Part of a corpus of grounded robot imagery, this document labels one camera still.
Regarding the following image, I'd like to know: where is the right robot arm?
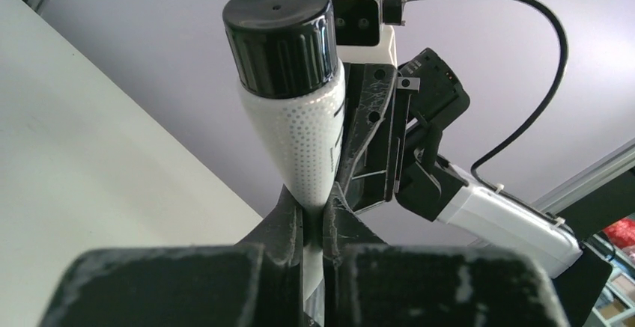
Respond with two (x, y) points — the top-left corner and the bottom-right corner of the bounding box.
(346, 48), (612, 326)

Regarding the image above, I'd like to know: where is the white toothpaste tube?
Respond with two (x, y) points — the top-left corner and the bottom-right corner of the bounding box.
(222, 0), (346, 299)

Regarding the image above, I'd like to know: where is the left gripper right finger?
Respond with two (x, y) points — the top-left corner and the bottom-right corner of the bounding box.
(323, 186), (569, 326)

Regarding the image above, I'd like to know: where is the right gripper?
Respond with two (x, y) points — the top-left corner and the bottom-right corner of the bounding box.
(343, 48), (470, 213)

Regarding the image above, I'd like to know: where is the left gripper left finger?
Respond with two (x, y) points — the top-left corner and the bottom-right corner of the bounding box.
(40, 189), (304, 326)

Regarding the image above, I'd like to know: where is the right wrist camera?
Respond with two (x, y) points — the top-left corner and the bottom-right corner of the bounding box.
(332, 0), (398, 67)

